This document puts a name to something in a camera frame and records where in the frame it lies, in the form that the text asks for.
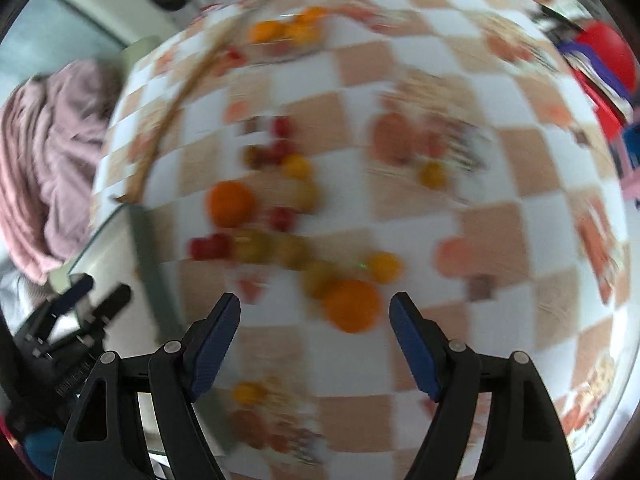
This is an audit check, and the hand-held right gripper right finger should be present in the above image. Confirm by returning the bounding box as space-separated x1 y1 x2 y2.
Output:
389 291 578 480

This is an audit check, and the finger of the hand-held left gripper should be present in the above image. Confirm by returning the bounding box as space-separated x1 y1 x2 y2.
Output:
30 274 96 341
55 283 132 351

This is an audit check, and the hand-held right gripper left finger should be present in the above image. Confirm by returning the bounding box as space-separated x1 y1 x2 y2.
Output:
52 292 242 480

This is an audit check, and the large orange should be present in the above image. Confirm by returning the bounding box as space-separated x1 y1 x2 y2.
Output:
322 280 382 334
206 180 258 229

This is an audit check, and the small orange tangerine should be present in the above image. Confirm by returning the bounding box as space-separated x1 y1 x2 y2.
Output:
367 252 404 282

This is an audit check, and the yellow-green small fruit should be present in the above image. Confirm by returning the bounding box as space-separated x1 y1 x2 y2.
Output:
277 237 314 271
302 260 341 299
234 230 276 264

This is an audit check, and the checkered printed tablecloth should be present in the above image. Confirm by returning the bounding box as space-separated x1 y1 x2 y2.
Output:
90 0 632 480

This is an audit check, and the pink blanket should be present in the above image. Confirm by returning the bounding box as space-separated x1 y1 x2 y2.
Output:
0 57 124 286

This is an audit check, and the small yellow fruit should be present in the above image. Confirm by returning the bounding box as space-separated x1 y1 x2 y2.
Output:
419 161 449 190
282 155 315 181

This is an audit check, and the pale green chair back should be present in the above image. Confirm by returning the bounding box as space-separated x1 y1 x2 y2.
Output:
120 35 162 78

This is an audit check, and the red object at right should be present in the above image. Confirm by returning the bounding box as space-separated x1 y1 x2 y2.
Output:
557 40 635 123

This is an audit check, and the red round object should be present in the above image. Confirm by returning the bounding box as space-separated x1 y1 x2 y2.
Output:
575 20 639 97

